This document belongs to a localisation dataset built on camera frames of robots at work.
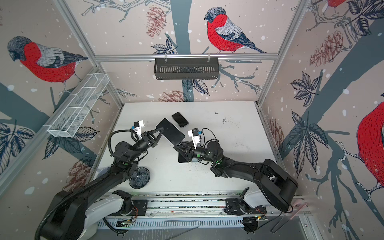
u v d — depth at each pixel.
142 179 0.82
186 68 1.06
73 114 0.74
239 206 0.66
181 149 0.71
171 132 0.70
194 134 0.66
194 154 0.65
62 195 0.42
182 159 0.90
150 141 0.66
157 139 0.69
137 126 0.70
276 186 0.43
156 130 0.70
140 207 0.73
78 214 0.40
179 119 1.10
